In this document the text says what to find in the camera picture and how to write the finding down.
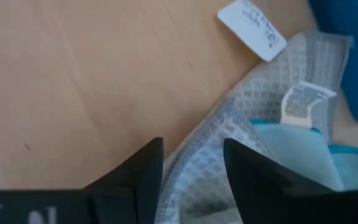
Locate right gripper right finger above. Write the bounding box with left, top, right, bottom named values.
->
left=223, top=138, right=358, bottom=224

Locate light blue microfiber towel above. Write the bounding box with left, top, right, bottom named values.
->
left=248, top=119, right=358, bottom=192

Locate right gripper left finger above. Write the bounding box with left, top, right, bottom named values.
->
left=0, top=136, right=165, bottom=224

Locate white paper card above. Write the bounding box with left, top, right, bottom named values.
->
left=217, top=0, right=288, bottom=63

